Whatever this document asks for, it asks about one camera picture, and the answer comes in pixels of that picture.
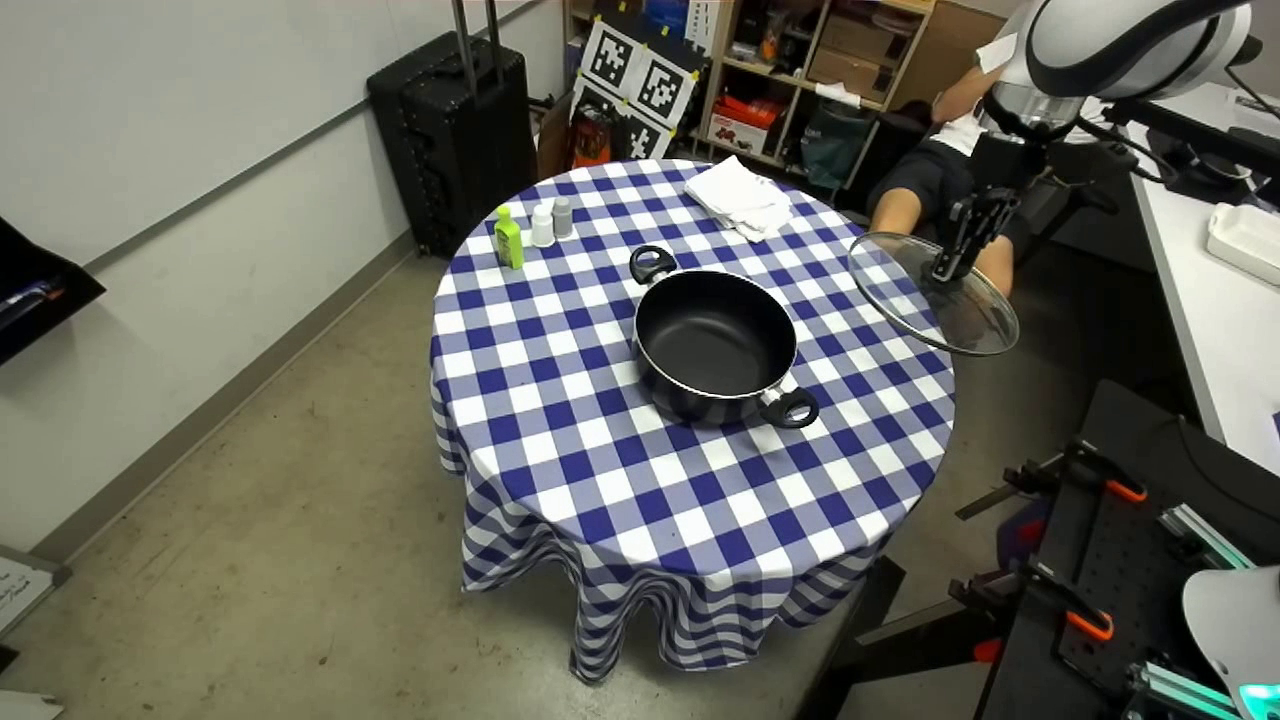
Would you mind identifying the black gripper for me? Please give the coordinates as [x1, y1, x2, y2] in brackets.
[928, 169, 1080, 288]

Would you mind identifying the glass pot lid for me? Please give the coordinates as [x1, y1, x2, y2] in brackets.
[841, 230, 1030, 359]

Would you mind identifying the seated person white t-shirt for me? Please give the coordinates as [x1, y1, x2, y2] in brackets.
[867, 58, 1113, 300]

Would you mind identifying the dark teal bag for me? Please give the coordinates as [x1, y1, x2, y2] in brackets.
[798, 106, 879, 194]

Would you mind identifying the brown cardboard box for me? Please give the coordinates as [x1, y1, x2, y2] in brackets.
[808, 13, 928, 106]

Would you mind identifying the white folded cloth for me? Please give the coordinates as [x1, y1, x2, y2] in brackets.
[685, 151, 799, 243]

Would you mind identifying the red white box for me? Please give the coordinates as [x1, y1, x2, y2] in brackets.
[708, 98, 784, 160]

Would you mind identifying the black electronic device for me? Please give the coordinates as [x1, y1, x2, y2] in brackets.
[1099, 98, 1280, 214]

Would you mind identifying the white desk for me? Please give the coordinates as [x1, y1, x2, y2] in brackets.
[1117, 74, 1280, 479]

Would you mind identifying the white device box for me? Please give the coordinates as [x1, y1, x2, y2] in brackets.
[1200, 201, 1280, 292]

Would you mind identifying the wooden shelf unit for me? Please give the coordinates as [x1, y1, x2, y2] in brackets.
[556, 0, 982, 194]

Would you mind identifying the fiducial marker board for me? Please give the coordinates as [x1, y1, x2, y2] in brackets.
[581, 13, 654, 98]
[629, 53, 704, 128]

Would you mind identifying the teal clamp bar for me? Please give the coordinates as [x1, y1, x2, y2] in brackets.
[1158, 500, 1255, 575]
[1132, 662, 1280, 720]

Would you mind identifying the dark stand leg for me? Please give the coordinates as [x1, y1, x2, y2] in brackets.
[852, 596, 1016, 681]
[792, 556, 912, 720]

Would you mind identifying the blue white checkered tablecloth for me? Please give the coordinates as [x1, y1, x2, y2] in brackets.
[427, 155, 959, 689]

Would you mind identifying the green bottle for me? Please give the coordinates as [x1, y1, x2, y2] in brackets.
[491, 201, 527, 273]

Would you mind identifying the grey rounded lamp head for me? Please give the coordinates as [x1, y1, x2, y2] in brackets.
[1179, 565, 1280, 698]

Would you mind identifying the black suitcase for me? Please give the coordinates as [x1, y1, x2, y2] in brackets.
[364, 0, 543, 262]

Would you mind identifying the black clamp orange handle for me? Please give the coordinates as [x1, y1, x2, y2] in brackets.
[949, 556, 1121, 649]
[957, 435, 1154, 526]

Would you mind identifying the black two-handled pot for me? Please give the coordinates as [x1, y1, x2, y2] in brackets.
[625, 240, 826, 432]

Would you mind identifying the white flat base plate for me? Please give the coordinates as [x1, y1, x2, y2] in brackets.
[0, 554, 63, 641]

